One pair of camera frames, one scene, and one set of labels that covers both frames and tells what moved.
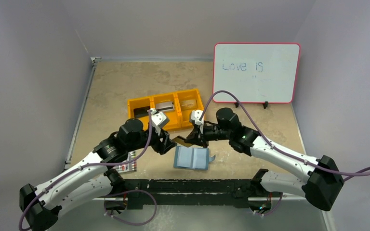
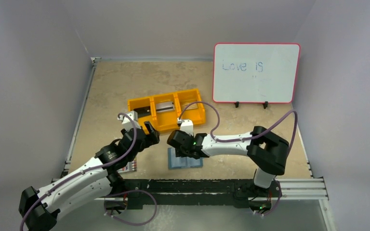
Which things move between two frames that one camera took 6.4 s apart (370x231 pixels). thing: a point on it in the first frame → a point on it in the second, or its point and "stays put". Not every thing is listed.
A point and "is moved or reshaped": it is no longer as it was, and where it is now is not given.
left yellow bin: [138, 102] stays put
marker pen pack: [133, 166] stays put
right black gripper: [197, 136] → [178, 142]
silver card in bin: [167, 106] stays put
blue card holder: [197, 158] is moved or reshaped
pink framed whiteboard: [260, 72] stays put
